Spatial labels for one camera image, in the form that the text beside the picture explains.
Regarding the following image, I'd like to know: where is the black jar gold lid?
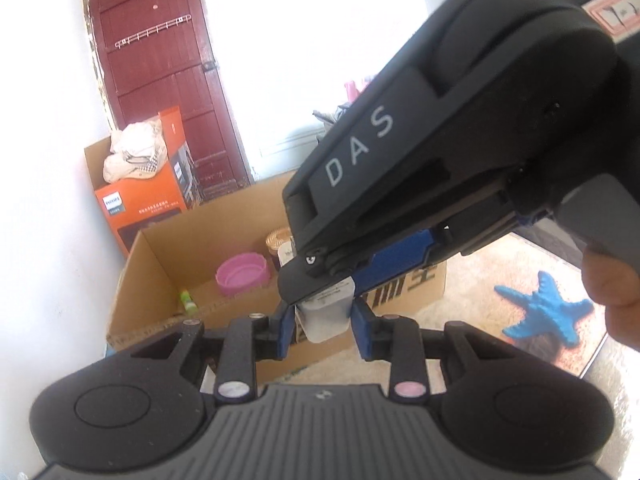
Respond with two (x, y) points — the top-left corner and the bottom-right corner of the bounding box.
(266, 228), (295, 271)

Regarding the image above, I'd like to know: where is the white USB charger plug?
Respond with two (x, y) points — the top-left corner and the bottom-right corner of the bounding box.
(289, 278), (356, 344)

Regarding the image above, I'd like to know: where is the person's right hand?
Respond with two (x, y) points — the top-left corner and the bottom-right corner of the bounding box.
(582, 248), (640, 351)

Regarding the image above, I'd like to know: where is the pink plastic lid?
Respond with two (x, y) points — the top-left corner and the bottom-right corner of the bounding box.
(215, 252), (271, 296)

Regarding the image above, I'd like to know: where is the small green glue stick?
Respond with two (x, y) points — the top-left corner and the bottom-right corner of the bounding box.
(179, 289), (198, 315)

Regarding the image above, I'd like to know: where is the large brown cardboard box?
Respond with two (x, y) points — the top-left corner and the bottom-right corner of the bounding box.
(105, 171), (448, 386)

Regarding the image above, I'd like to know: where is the orange Philips box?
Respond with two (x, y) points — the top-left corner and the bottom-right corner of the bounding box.
(85, 106), (201, 255)

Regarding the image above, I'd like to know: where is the beige cloth hat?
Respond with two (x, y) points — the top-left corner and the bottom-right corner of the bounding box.
(102, 117), (168, 183)

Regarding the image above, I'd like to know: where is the dark red wooden door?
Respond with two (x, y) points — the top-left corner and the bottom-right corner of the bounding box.
(88, 0), (252, 198)

